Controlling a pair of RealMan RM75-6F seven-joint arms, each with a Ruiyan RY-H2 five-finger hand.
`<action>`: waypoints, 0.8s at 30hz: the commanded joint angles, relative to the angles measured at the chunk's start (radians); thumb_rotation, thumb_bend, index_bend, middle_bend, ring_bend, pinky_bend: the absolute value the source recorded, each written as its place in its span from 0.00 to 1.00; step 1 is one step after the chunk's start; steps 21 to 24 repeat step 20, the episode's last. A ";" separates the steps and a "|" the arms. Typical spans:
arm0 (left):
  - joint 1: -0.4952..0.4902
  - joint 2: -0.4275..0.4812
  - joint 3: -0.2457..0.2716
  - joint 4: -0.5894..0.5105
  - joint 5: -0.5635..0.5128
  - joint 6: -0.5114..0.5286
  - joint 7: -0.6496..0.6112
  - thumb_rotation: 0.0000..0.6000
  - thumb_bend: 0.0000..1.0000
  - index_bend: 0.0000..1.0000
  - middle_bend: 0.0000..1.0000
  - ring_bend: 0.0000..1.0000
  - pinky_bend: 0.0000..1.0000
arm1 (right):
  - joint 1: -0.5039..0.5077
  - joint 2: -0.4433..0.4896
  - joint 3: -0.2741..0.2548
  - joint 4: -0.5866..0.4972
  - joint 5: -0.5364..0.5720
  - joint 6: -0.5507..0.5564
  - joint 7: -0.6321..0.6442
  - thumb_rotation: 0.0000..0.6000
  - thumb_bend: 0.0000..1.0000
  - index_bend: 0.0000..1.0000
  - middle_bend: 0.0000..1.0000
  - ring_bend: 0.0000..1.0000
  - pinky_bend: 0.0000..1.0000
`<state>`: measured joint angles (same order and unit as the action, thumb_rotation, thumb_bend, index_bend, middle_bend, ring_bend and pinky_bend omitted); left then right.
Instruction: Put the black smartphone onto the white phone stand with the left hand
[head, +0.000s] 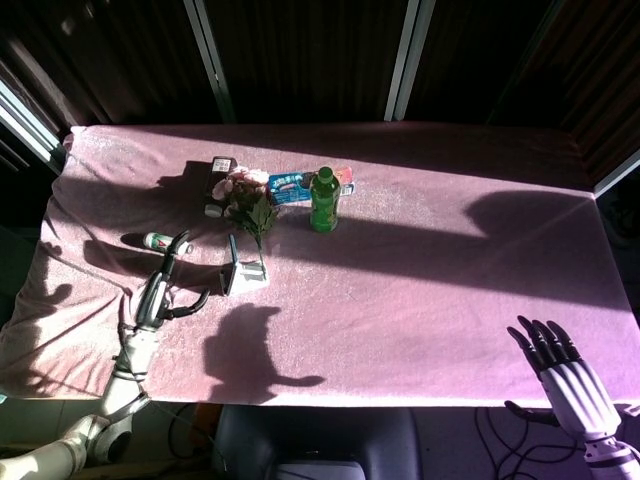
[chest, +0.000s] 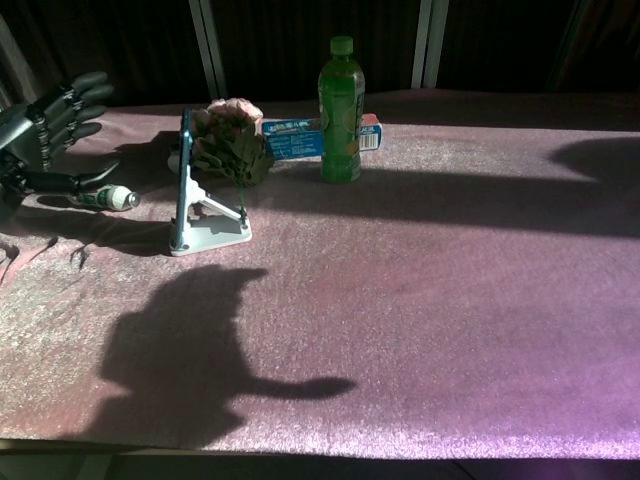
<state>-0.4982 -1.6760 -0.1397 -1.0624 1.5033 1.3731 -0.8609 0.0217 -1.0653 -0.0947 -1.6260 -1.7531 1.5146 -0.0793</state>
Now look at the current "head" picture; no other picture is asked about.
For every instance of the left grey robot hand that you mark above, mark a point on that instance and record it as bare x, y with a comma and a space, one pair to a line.
152, 300

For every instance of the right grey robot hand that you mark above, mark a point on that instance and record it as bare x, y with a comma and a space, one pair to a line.
565, 380

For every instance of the black smartphone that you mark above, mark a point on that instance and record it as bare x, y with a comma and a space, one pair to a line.
233, 250

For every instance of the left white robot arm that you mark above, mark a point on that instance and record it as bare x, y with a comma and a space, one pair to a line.
127, 370

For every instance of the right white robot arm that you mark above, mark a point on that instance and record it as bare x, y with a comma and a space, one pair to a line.
612, 457

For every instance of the white folding phone stand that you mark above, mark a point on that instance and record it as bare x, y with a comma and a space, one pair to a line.
247, 277

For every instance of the small white milk bottle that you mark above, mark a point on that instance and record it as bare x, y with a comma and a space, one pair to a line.
155, 241

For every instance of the pink artificial flower bouquet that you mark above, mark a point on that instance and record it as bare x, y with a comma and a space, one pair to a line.
257, 215

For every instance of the dark drink carton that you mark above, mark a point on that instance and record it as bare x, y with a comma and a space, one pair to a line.
221, 167

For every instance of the blue cookie package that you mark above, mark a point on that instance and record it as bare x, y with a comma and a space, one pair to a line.
285, 187

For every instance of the pink tablecloth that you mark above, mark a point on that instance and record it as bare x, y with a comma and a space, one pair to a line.
400, 310

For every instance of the green drink bottle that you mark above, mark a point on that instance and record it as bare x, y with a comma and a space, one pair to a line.
325, 205

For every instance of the black robot torso base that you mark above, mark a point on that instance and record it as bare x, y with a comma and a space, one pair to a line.
320, 435

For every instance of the dark brown curtain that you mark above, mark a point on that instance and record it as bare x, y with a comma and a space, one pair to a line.
305, 55
525, 60
115, 60

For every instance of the grey side window frame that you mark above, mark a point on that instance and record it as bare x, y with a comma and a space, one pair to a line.
30, 127

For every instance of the grey window frame post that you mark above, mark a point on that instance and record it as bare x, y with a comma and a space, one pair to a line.
406, 60
210, 55

